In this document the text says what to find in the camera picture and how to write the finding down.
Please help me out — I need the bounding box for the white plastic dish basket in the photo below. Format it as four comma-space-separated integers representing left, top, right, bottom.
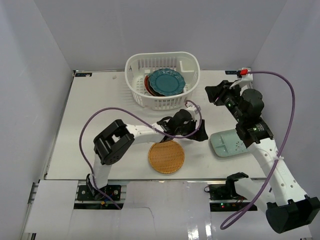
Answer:
124, 51, 200, 111

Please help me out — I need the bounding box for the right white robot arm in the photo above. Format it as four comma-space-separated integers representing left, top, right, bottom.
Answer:
205, 80, 320, 234

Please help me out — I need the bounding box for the woven bamboo round tray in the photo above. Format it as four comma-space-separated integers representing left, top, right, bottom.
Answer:
148, 140, 185, 175

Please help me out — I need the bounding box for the light green divided square plate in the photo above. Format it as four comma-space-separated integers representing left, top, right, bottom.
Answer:
209, 129, 249, 158

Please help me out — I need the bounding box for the right blue table label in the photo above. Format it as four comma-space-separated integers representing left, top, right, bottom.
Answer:
225, 70, 238, 75

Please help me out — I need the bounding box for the brown rimmed beige round plate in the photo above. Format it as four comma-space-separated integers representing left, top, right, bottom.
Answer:
144, 75, 161, 97

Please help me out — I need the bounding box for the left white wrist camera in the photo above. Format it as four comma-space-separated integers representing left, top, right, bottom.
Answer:
185, 105, 201, 119

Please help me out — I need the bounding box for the teal scalloped round plate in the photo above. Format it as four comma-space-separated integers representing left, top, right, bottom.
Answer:
148, 68, 186, 97

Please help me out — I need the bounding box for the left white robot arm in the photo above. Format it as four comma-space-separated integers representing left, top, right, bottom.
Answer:
86, 105, 209, 200

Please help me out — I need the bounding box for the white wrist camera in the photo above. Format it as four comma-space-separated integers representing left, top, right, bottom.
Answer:
229, 67, 253, 89
185, 105, 201, 119

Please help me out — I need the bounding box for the blue table label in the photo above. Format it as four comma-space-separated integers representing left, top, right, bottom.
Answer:
74, 72, 92, 78
225, 70, 238, 75

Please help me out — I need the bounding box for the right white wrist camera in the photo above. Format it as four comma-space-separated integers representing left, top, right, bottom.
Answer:
229, 67, 253, 89

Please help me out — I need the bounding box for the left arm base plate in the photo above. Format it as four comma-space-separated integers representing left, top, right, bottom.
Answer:
76, 185, 122, 201

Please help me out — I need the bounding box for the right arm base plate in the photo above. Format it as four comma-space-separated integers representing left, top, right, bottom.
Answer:
203, 184, 241, 201

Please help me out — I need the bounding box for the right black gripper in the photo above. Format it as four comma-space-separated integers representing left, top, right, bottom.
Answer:
204, 80, 245, 123

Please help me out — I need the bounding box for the left blue table label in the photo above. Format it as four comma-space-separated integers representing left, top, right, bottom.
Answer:
74, 72, 92, 78

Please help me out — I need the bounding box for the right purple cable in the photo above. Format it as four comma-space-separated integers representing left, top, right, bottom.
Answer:
219, 69, 296, 230

